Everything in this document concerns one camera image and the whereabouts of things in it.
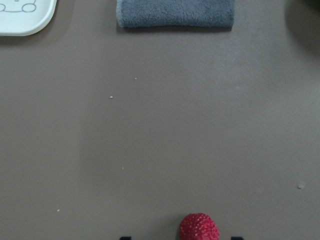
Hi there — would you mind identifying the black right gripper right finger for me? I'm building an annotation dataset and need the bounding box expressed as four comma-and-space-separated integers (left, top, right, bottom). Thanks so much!
230, 236, 244, 240

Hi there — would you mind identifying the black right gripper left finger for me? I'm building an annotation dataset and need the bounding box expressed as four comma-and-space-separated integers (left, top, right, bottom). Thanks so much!
119, 236, 132, 240

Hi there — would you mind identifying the red strawberry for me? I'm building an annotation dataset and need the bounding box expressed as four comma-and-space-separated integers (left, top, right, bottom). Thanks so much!
179, 213, 220, 240

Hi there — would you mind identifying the grey folded cloth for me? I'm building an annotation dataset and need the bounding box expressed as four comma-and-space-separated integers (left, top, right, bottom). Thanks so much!
116, 0, 235, 28

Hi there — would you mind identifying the cream rabbit tray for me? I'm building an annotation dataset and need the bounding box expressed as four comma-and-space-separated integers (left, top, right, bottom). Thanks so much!
0, 0, 58, 37

